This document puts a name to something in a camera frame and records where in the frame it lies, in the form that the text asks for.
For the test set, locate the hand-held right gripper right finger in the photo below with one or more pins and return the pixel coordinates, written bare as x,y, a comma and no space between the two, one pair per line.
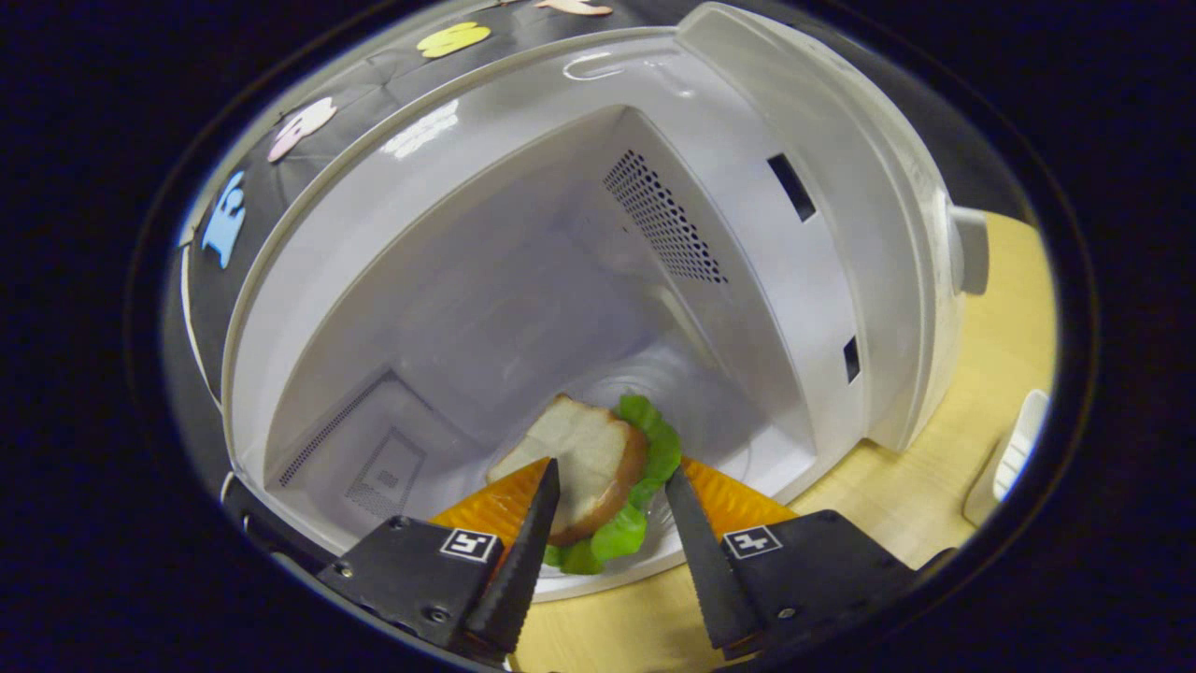
710,579

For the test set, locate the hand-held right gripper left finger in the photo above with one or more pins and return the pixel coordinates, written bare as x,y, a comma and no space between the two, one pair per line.
523,579

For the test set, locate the sandwich with lettuce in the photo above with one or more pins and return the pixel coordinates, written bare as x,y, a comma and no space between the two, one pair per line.
589,458

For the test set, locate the white microwave oven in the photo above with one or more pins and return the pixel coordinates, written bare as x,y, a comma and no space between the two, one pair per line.
467,280

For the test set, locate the white rectangular plastic tray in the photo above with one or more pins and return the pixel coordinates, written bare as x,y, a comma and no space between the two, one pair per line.
1004,467

